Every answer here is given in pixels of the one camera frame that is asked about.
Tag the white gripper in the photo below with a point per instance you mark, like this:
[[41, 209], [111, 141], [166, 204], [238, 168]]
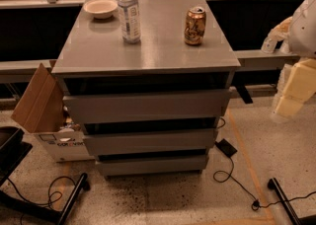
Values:
[[304, 30]]

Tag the grey bottom drawer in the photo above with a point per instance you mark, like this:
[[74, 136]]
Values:
[[152, 166]]

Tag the grey drawer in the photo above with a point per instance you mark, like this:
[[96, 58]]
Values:
[[152, 166], [142, 142], [147, 106]]

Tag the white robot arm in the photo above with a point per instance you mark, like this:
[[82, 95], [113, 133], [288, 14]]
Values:
[[298, 36]]

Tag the grey middle drawer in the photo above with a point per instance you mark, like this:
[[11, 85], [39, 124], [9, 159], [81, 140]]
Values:
[[142, 142]]

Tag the grey top drawer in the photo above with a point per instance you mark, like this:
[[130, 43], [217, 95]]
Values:
[[147, 106]]

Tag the grey drawer cabinet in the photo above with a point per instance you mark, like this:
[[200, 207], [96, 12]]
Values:
[[96, 61]]

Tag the open cardboard box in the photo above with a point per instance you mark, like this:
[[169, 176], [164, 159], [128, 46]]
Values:
[[41, 112]]

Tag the left sanitizer pump bottle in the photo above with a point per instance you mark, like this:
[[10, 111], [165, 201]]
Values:
[[269, 45]]

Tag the black power adapter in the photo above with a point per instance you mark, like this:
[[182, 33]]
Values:
[[226, 148]]

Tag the black stand leg right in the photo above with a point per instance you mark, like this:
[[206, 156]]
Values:
[[285, 202]]

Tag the gold drink can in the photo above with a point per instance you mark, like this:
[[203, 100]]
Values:
[[195, 26]]

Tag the clear plastic water bottle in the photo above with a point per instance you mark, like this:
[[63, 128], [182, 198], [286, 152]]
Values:
[[129, 17]]

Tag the white paper bowl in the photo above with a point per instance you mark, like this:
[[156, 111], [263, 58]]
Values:
[[100, 9]]

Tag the black stand left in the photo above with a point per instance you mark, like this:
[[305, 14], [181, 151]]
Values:
[[53, 204]]

